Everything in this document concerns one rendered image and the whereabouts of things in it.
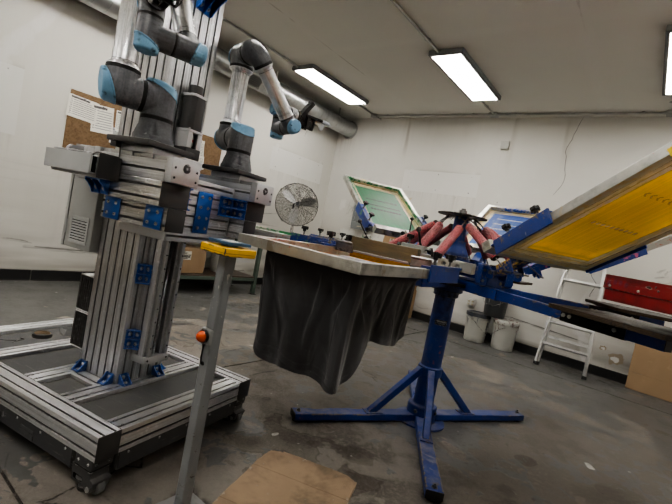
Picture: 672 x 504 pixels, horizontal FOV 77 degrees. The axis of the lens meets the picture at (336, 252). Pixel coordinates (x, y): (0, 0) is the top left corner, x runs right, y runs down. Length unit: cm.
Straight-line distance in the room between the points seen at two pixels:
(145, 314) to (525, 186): 505
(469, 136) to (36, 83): 512
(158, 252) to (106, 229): 29
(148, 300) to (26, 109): 326
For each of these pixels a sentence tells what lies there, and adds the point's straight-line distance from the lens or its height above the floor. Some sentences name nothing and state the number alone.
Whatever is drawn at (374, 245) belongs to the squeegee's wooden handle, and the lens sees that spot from 195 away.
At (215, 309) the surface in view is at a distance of 144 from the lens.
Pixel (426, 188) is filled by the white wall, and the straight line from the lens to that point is 654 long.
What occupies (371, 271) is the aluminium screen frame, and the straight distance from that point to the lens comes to 133.
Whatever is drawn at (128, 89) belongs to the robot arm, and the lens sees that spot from 175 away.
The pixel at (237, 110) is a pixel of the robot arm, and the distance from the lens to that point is 228.
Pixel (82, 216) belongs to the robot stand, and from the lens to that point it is 222.
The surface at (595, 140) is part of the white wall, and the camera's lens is 609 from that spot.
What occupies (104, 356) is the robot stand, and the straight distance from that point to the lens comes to 218.
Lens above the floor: 107
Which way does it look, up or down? 3 degrees down
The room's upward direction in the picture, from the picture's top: 11 degrees clockwise
